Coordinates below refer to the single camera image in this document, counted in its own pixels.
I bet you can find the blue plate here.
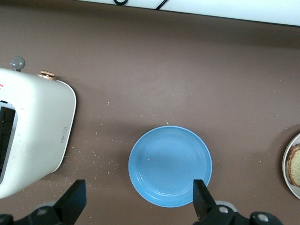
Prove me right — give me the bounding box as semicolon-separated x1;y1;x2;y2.
128;126;213;208

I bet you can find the beige plate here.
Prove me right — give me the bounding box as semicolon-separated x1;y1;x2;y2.
282;132;300;200

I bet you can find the brown bread slice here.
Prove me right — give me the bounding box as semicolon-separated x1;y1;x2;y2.
285;143;300;188

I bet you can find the straight black cable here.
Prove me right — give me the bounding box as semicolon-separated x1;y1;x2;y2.
154;0;170;11

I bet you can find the white two-slot toaster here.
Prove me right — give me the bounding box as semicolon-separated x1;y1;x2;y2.
0;55;77;199

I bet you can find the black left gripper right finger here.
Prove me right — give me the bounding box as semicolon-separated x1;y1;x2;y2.
193;179;285;225

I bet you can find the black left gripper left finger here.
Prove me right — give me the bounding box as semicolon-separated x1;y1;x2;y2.
0;180;87;225

